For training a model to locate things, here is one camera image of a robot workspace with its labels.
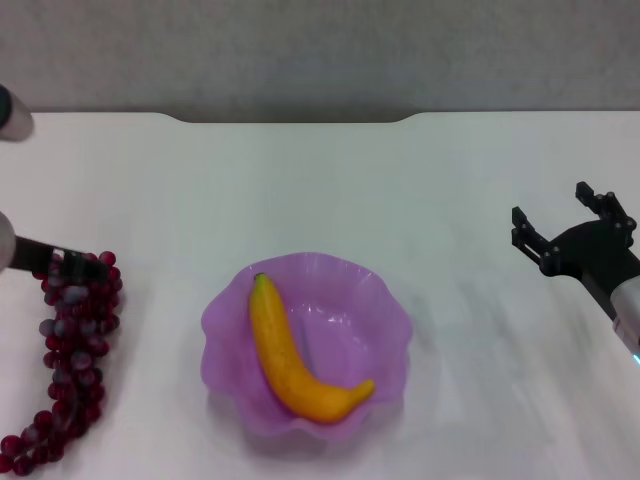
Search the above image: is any red grape bunch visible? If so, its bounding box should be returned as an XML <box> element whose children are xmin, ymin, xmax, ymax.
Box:
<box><xmin>0</xmin><ymin>250</ymin><xmax>124</xmax><ymax>477</ymax></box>

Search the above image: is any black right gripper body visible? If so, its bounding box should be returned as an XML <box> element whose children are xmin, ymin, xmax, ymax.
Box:
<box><xmin>539</xmin><ymin>219</ymin><xmax>640</xmax><ymax>309</ymax></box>

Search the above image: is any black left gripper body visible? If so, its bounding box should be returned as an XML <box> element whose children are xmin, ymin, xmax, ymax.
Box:
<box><xmin>12</xmin><ymin>235</ymin><xmax>64</xmax><ymax>274</ymax></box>

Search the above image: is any purple scalloped plastic bowl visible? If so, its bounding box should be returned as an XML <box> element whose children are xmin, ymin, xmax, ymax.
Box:
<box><xmin>200</xmin><ymin>251</ymin><xmax>415</xmax><ymax>455</ymax></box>

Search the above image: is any yellow banana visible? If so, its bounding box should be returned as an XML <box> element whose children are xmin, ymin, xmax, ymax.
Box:
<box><xmin>249</xmin><ymin>272</ymin><xmax>377</xmax><ymax>425</ymax></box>

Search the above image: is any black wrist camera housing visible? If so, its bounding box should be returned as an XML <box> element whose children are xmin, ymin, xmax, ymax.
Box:
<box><xmin>0</xmin><ymin>83</ymin><xmax>36</xmax><ymax>144</ymax></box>

